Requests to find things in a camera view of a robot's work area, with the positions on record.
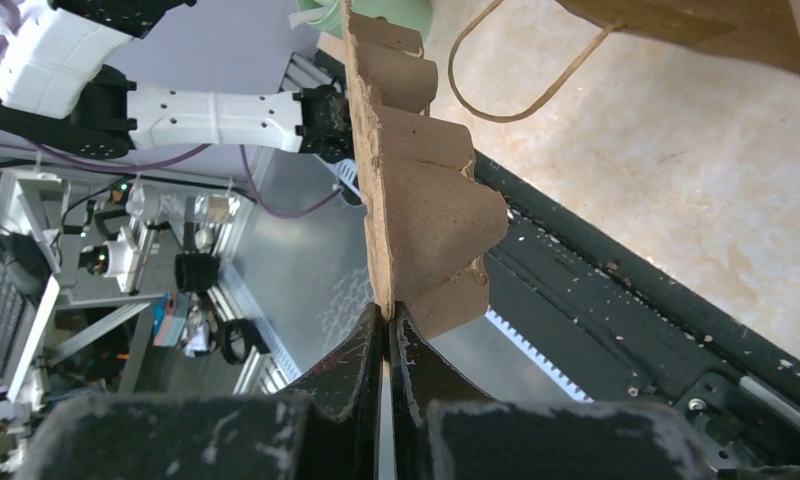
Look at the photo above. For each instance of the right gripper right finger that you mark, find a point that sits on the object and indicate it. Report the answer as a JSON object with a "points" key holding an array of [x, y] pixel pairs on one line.
{"points": [[445, 427]]}

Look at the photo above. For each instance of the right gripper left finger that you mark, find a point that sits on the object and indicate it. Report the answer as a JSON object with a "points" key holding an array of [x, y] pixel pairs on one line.
{"points": [[324, 425]]}

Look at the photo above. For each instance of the brown cardboard cup carrier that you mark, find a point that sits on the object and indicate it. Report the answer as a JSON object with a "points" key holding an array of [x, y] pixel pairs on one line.
{"points": [[429, 223]]}

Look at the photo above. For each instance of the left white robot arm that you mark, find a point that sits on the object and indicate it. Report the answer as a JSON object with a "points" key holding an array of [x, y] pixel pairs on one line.
{"points": [[58, 93]]}

